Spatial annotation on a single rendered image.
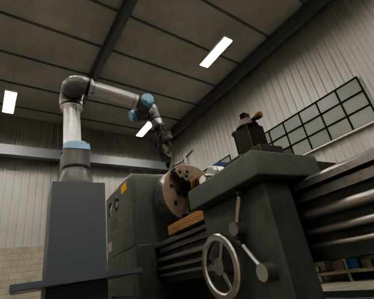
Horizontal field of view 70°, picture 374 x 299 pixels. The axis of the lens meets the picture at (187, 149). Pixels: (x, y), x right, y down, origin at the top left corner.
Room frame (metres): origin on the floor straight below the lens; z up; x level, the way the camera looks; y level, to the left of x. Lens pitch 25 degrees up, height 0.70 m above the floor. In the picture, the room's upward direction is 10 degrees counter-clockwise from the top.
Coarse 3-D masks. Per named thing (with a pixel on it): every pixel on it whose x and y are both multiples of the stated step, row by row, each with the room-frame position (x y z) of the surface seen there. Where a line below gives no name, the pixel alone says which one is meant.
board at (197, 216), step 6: (186, 216) 1.05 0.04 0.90; (192, 216) 1.02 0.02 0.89; (198, 216) 0.98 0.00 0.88; (174, 222) 1.15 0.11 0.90; (180, 222) 1.10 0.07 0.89; (186, 222) 1.06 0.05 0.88; (192, 222) 1.02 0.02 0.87; (198, 222) 1.01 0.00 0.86; (168, 228) 1.20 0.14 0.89; (174, 228) 1.16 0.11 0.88; (180, 228) 1.11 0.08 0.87; (186, 228) 1.11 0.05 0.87; (174, 234) 1.21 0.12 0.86
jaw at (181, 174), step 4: (180, 168) 1.28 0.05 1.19; (172, 172) 1.30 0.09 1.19; (176, 172) 1.27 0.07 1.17; (180, 172) 1.28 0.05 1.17; (176, 176) 1.29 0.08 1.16; (180, 176) 1.28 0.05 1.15; (184, 176) 1.27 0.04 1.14; (188, 176) 1.28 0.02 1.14; (192, 176) 1.27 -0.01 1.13; (180, 180) 1.29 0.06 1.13; (184, 180) 1.28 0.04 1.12; (188, 180) 1.26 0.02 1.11; (180, 184) 1.32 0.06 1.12; (184, 184) 1.30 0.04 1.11; (188, 184) 1.28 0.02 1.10; (184, 188) 1.33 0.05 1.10
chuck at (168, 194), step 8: (176, 168) 1.31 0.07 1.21; (184, 168) 1.34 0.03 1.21; (192, 168) 1.37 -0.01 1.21; (168, 176) 1.29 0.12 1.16; (160, 184) 1.30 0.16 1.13; (168, 184) 1.28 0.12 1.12; (176, 184) 1.31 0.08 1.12; (160, 192) 1.29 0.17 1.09; (168, 192) 1.28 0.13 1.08; (176, 192) 1.30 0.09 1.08; (160, 200) 1.30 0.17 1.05; (168, 200) 1.28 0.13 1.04; (176, 200) 1.30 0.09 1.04; (184, 200) 1.32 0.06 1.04; (160, 208) 1.34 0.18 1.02; (168, 208) 1.28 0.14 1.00; (176, 208) 1.30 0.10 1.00; (168, 216) 1.34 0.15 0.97; (176, 216) 1.30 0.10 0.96
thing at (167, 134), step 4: (160, 124) 1.41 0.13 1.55; (164, 124) 1.42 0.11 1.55; (156, 128) 1.44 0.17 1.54; (160, 128) 1.42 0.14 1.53; (164, 128) 1.44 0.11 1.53; (160, 132) 1.41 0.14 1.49; (164, 132) 1.42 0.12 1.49; (168, 132) 1.43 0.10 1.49; (160, 136) 1.43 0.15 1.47; (164, 136) 1.42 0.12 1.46; (168, 136) 1.43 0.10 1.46; (172, 136) 1.45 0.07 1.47; (160, 140) 1.46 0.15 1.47; (164, 140) 1.43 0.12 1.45; (168, 140) 1.47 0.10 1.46
